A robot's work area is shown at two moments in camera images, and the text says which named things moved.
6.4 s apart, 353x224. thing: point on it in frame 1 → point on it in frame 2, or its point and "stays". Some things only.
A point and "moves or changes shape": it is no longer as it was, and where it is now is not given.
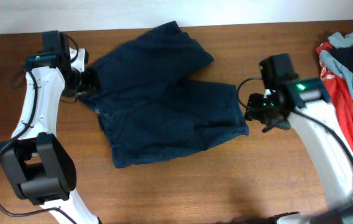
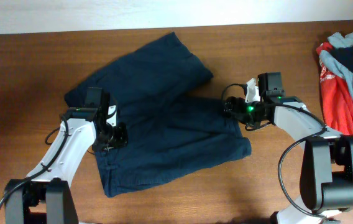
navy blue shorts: x=150 y=107 moves or changes shape
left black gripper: x=92 y=84 → x=122 y=140
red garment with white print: x=340 y=98 stays
